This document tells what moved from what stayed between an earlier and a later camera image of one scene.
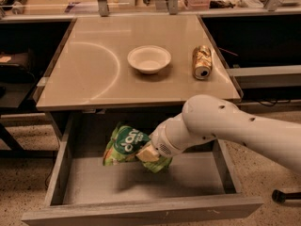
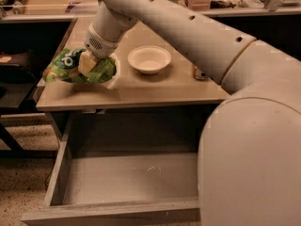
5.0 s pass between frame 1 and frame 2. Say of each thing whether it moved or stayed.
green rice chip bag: moved
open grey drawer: stayed
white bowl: stayed
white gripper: moved
